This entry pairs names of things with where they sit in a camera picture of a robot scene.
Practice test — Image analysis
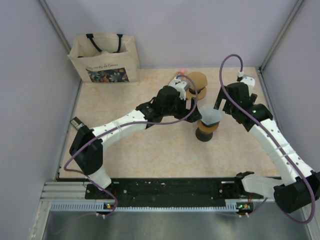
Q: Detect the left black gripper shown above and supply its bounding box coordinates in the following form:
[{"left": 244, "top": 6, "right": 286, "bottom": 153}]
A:
[{"left": 162, "top": 94, "right": 202, "bottom": 123}]

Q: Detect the white paper sheet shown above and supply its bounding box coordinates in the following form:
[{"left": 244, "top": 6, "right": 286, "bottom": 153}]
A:
[{"left": 199, "top": 104, "right": 223, "bottom": 124}]

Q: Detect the brown paper coffee filter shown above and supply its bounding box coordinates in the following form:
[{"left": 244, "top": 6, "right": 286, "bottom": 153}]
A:
[{"left": 187, "top": 71, "right": 208, "bottom": 92}]

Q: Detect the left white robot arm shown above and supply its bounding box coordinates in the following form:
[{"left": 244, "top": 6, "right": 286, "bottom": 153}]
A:
[{"left": 69, "top": 74, "right": 201, "bottom": 199}]

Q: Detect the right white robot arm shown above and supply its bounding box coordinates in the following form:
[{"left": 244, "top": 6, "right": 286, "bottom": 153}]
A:
[{"left": 214, "top": 71, "right": 320, "bottom": 214}]

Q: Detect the dark carafe with red lid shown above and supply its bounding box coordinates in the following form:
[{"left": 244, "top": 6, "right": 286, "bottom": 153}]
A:
[{"left": 195, "top": 130, "right": 213, "bottom": 142}]

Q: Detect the beige canvas tote bag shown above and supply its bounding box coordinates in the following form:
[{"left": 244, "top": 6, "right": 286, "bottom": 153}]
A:
[{"left": 68, "top": 33, "right": 140, "bottom": 84}]

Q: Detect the small black barcode box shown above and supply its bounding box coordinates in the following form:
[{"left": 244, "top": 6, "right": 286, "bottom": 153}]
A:
[{"left": 69, "top": 116, "right": 84, "bottom": 131}]

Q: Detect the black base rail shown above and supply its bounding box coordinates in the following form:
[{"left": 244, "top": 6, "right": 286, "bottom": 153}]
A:
[{"left": 85, "top": 177, "right": 254, "bottom": 208}]

